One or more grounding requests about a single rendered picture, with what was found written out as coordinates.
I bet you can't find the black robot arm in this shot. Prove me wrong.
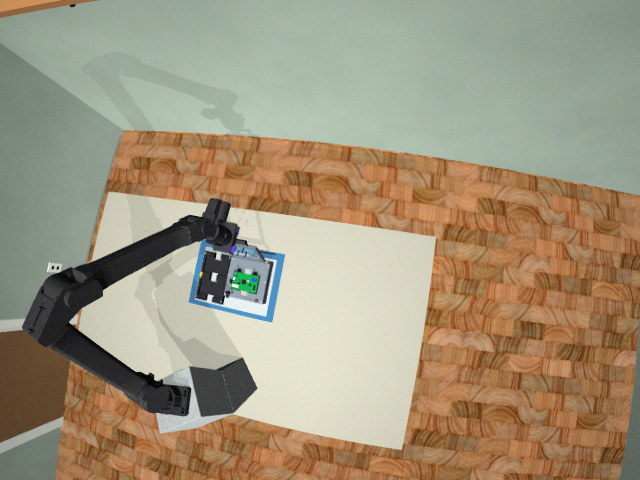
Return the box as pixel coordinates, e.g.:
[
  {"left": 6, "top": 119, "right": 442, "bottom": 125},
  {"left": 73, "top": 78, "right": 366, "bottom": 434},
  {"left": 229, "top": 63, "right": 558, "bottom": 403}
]
[{"left": 22, "top": 198, "right": 231, "bottom": 416}]

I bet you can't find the green circuit board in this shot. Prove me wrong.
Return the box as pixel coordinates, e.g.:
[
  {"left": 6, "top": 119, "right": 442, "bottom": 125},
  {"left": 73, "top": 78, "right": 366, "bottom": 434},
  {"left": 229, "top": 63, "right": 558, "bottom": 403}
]
[{"left": 231, "top": 272, "right": 259, "bottom": 293}]

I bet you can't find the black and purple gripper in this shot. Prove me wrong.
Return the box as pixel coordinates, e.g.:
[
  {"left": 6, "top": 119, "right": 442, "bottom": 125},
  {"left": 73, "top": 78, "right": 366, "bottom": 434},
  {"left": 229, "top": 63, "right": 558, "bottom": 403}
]
[{"left": 213, "top": 222, "right": 240, "bottom": 254}]

